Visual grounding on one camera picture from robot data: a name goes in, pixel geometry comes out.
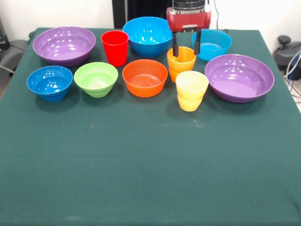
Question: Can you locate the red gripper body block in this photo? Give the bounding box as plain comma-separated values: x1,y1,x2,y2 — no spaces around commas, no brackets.
166,7,212,32

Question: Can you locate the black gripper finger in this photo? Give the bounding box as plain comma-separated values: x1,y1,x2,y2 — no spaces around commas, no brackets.
172,30,180,57
194,29,203,55

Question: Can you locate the orange plastic cup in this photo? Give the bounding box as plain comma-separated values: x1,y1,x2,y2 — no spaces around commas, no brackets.
166,46,197,83

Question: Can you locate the small light blue bowl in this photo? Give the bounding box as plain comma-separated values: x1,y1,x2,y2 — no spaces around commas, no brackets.
191,29,233,62

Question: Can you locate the large light blue bowl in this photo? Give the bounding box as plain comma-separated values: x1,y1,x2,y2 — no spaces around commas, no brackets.
122,16,174,58

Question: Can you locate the orange-red plastic bowl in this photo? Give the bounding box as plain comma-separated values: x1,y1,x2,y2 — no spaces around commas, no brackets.
122,59,169,98

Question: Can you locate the yellow plastic cup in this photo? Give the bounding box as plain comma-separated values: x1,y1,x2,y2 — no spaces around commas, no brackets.
175,70,210,112

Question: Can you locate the purple plastic bowl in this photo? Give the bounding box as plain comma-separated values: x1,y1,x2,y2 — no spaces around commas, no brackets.
204,54,275,104
32,26,97,68

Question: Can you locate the red plastic cup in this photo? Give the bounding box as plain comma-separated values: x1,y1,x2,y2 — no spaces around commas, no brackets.
101,30,129,67

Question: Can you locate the green plastic bowl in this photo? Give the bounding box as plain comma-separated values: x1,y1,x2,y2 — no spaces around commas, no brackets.
73,62,119,98

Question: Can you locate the dark green tablecloth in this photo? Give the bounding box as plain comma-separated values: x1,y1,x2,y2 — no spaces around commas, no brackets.
0,27,301,226

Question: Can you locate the dark blue plastic bowl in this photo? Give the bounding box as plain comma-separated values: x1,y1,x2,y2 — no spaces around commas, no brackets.
26,65,74,103

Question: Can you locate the black office chair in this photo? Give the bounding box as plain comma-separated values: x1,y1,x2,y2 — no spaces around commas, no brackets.
0,16,35,71

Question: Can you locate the tangle of floor cables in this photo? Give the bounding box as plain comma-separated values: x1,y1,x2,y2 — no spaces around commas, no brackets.
283,50,301,99

